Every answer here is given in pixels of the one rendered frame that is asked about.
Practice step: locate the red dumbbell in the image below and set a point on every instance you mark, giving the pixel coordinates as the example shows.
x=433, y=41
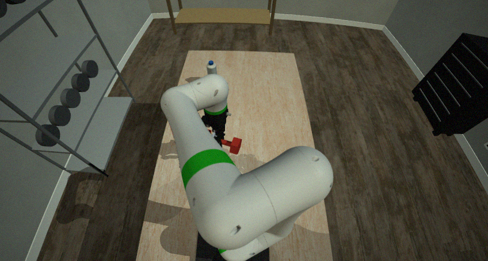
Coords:
x=234, y=145

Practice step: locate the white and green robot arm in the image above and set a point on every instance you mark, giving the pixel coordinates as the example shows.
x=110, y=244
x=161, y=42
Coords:
x=240, y=214

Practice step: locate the grey bottle with blue cap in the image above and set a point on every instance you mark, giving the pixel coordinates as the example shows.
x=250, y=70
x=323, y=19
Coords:
x=211, y=68

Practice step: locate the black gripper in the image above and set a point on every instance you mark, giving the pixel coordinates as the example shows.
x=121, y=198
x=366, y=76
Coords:
x=218, y=131

